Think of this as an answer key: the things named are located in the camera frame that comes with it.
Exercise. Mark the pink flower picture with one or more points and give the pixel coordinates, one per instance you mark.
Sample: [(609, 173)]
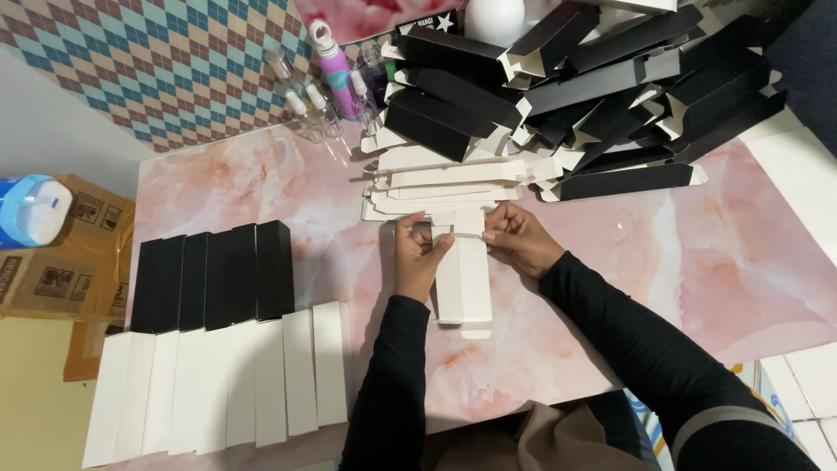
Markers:
[(366, 16)]

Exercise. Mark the brown cardboard box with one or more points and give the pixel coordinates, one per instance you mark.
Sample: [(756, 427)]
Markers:
[(65, 261)]

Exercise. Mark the black card with star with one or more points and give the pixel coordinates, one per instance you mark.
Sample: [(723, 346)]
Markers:
[(428, 23)]

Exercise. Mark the argyle patterned cloth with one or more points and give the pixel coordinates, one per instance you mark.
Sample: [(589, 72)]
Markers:
[(163, 65)]

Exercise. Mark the purple spray bottle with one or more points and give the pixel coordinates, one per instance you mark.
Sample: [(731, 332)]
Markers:
[(335, 72)]

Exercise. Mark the row of white finished boxes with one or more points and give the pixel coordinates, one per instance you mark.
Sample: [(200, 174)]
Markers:
[(216, 392)]

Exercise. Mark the white round lamp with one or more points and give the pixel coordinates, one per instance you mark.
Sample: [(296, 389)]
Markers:
[(494, 19)]

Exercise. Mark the row of black upright boxes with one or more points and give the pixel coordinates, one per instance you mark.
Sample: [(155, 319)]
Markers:
[(216, 281)]

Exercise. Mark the dark blue cushion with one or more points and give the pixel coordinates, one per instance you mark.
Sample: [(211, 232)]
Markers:
[(804, 65)]

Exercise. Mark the dark purple glass bottle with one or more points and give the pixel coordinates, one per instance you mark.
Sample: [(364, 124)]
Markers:
[(375, 69)]

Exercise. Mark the beige cloth on lap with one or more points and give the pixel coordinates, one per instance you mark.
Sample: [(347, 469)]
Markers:
[(562, 438)]

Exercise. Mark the heap of black folded boxes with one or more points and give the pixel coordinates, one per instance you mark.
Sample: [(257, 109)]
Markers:
[(588, 85)]

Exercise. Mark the white carton box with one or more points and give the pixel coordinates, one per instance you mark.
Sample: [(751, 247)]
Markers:
[(465, 288)]

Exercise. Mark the person's left hand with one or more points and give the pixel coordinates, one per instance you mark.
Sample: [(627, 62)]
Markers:
[(412, 261)]

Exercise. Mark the person's right hand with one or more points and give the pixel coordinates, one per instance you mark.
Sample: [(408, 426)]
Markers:
[(526, 242)]

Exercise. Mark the blue white wipes packet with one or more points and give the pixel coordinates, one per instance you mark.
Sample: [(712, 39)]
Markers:
[(29, 209)]

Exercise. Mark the stack of flat white cartons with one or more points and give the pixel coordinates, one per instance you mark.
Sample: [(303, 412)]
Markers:
[(444, 183)]

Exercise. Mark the clear spray bottle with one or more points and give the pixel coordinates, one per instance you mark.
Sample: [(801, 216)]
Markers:
[(363, 98), (305, 118), (286, 72), (327, 114)]

